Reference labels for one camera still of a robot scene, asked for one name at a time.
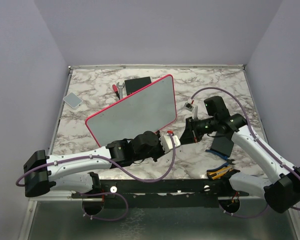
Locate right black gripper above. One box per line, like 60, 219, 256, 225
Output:
179, 115, 218, 144

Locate pink framed whiteboard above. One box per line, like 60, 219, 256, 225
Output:
85, 74, 177, 147

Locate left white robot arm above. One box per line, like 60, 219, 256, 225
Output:
16, 131, 180, 198

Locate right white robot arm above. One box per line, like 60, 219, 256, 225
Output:
180, 96, 300, 213

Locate yellow utility knife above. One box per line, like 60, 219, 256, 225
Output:
206, 168, 231, 180

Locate black box rear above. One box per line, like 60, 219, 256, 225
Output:
124, 76, 152, 96

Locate silver wrench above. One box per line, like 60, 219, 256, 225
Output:
116, 82, 125, 99

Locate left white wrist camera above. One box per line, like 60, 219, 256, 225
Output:
162, 130, 181, 152

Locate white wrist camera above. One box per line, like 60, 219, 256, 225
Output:
162, 130, 181, 152
184, 99, 198, 120

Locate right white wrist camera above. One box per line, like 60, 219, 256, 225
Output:
184, 99, 198, 120

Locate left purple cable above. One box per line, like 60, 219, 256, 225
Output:
14, 132, 177, 188

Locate blue handled pliers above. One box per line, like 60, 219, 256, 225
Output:
205, 149, 235, 173

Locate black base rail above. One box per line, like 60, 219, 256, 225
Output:
71, 177, 248, 210

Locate red handled screwdriver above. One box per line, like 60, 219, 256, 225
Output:
112, 84, 120, 99

